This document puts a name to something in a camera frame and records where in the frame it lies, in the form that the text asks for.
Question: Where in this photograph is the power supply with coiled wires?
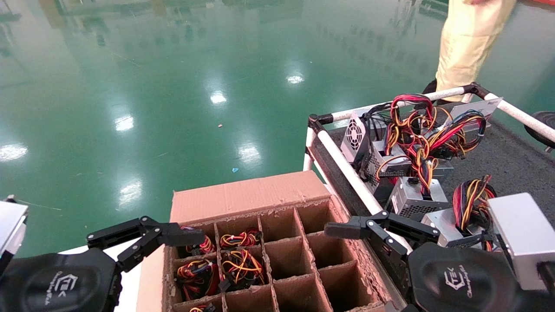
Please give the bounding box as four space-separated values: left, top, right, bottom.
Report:
421 175 498 250

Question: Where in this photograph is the brown cardboard box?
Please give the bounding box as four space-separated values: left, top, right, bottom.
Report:
137 170 406 312

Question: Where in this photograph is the silver power supply mesh side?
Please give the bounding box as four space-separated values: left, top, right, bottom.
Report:
363 141 412 193

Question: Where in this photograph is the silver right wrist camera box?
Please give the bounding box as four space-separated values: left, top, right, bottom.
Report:
488 192 555 292

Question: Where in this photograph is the power supply with yellow-black wires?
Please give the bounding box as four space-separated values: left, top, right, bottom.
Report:
220 248 266 292

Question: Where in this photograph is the power supply with dark wires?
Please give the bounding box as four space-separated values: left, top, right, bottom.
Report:
175 259 220 300

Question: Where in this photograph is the power supply with tied wires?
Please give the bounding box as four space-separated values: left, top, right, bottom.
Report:
219 229 264 250

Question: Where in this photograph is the red yellow tangled wire harness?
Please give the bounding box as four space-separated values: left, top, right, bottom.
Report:
375 93 438 193

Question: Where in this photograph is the small grey power supply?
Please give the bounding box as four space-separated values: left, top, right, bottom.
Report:
433 159 454 180

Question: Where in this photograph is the black pipe connector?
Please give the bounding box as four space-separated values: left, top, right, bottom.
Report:
309 114 333 133
463 81 493 99

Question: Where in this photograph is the white pipe cart frame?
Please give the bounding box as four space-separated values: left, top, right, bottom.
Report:
303 82 555 256

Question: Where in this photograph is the silver power supply white label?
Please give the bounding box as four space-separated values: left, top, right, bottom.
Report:
385 177 450 219

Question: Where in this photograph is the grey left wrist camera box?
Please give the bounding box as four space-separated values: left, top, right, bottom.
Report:
0 200 29 256

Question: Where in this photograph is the silver power supply with fan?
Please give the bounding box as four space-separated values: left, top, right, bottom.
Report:
340 111 372 164

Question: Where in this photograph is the person in yellow coat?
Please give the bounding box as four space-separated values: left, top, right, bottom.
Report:
423 0 519 104

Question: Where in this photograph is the black rubber wheel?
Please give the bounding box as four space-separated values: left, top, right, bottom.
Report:
524 111 555 150

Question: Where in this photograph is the cardboard cell divider grid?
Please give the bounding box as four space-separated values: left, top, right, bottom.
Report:
171 204 378 312

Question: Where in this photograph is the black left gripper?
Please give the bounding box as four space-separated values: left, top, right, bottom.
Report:
0 217 160 312

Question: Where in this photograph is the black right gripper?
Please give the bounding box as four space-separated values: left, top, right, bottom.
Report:
324 211 541 312

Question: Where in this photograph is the power supply with red wires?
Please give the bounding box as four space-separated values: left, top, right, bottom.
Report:
180 225 216 256

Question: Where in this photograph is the blue red yellow wire harness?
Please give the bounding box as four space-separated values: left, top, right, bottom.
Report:
427 110 487 159

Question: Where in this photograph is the black cable bundle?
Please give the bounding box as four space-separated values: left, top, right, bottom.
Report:
363 103 393 130

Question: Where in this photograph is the light grey metal plate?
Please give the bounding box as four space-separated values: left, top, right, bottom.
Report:
450 97 503 130

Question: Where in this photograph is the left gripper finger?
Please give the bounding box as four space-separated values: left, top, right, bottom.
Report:
116 222 207 273

